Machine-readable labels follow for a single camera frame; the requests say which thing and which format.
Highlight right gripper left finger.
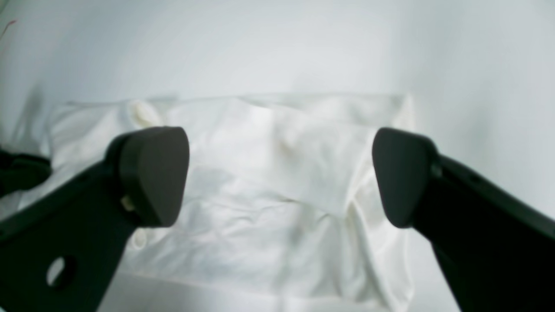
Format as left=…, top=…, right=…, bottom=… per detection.
left=0, top=127, right=189, bottom=312

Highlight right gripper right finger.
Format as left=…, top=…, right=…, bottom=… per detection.
left=372, top=127, right=555, bottom=312

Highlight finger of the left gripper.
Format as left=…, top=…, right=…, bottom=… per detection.
left=0, top=149, right=52, bottom=195

